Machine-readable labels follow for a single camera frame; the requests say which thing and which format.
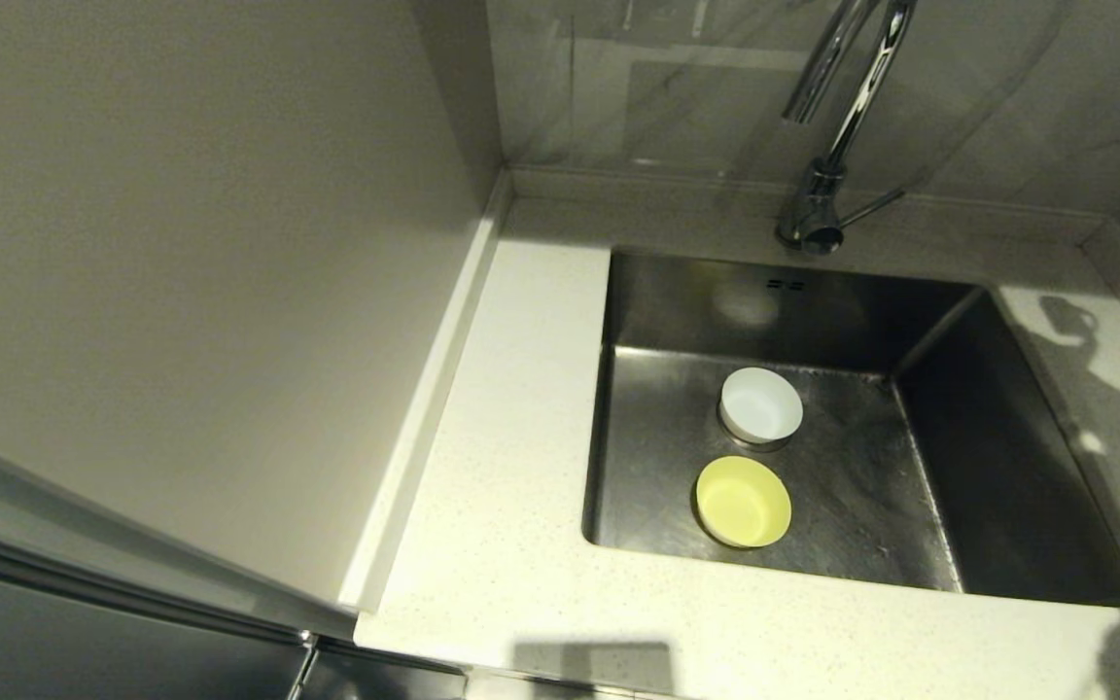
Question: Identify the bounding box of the beige cabinet side panel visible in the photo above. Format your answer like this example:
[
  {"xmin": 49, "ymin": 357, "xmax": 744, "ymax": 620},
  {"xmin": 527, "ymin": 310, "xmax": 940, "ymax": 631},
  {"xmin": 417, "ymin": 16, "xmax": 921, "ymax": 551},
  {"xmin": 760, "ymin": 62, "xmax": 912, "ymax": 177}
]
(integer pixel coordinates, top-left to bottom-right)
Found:
[{"xmin": 0, "ymin": 0, "xmax": 508, "ymax": 638}]

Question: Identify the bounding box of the chrome gooseneck kitchen faucet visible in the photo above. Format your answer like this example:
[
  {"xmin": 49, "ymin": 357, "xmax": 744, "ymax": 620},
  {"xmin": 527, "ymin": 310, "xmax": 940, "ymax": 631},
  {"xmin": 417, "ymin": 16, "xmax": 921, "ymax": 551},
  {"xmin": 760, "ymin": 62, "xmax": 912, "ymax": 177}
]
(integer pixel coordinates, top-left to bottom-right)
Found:
[{"xmin": 777, "ymin": 0, "xmax": 918, "ymax": 258}]

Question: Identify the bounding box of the white plastic bowl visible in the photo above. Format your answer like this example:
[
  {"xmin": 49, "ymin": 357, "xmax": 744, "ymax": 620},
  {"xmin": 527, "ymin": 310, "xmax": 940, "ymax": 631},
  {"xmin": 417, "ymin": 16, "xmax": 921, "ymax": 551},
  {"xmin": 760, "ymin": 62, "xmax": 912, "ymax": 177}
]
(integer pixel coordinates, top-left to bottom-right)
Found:
[{"xmin": 718, "ymin": 367, "xmax": 804, "ymax": 450}]

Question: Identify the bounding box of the stainless steel sink basin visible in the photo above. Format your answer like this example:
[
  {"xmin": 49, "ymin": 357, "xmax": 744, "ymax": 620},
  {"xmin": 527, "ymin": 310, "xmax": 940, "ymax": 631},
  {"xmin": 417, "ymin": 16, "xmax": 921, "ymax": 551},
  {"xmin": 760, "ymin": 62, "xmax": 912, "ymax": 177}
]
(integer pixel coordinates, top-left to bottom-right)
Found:
[{"xmin": 579, "ymin": 248, "xmax": 1120, "ymax": 609}]

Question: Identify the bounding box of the grey metal appliance door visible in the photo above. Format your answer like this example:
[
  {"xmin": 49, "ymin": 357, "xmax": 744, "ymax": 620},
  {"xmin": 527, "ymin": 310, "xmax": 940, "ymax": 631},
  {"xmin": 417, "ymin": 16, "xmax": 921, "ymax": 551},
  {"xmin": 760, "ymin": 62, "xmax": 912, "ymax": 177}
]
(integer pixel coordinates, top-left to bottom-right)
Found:
[{"xmin": 0, "ymin": 506, "xmax": 469, "ymax": 700}]

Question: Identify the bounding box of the yellow plastic bowl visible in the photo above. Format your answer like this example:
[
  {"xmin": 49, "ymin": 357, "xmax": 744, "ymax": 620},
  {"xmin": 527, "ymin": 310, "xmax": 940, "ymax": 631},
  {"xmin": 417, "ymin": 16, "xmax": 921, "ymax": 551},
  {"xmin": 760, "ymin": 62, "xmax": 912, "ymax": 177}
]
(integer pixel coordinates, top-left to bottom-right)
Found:
[{"xmin": 694, "ymin": 455, "xmax": 793, "ymax": 548}]

